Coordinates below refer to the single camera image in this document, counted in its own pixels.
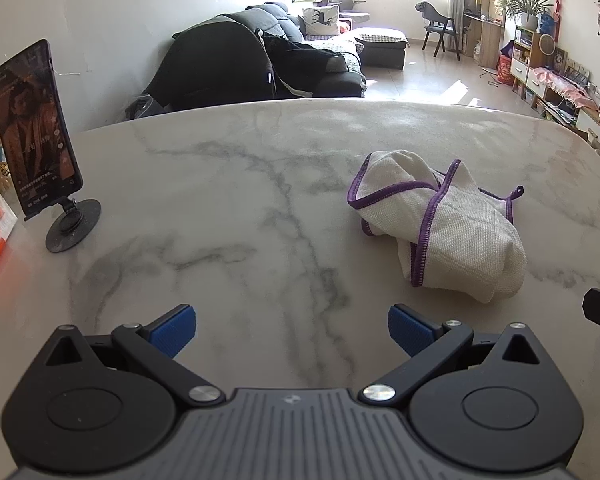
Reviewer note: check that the pink cloth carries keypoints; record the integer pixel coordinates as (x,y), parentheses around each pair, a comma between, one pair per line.
(555,80)

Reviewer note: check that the red bag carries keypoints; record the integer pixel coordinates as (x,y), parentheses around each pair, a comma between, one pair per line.
(505,71)

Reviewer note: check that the black phone stand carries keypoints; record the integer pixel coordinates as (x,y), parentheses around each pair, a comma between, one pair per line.
(72,232)

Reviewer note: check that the black smartphone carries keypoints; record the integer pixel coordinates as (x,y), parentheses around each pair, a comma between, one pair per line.
(30,125)

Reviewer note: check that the black covered chair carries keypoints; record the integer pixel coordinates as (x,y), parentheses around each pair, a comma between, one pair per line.
(215,65)

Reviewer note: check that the white towel with purple edge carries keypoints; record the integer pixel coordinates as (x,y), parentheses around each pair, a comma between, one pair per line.
(460,230)

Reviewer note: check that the wooden desk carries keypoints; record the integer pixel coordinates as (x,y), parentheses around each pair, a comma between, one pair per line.
(490,40)

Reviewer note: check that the picture frame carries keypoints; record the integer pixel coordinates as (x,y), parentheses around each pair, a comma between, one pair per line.
(577,76)

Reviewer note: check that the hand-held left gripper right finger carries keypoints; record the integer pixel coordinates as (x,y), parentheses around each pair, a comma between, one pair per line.
(410,331)

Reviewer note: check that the black jacket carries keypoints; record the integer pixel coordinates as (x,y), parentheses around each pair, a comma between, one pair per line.
(300,57)

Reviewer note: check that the dark grey sofa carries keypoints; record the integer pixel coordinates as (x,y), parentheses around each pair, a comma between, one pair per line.
(345,77)

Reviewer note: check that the wooden shelf cabinet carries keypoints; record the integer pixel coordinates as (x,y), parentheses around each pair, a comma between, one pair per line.
(522,45)

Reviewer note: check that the potted green plant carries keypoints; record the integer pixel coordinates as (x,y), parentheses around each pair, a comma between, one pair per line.
(527,7)

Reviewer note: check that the checkered sofa cover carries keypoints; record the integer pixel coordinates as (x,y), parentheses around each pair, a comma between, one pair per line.
(380,36)

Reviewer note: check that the white low cabinet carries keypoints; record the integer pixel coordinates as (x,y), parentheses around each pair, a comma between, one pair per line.
(587,120)

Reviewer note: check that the white deer print pillow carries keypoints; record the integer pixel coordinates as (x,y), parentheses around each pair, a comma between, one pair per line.
(321,20)

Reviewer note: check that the grey chair with wooden legs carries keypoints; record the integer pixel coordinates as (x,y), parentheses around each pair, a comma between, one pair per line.
(437,20)

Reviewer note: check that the clear plastic bag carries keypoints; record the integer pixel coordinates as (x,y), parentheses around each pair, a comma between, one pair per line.
(142,107)

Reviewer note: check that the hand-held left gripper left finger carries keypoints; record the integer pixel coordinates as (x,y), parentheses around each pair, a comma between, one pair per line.
(172,330)

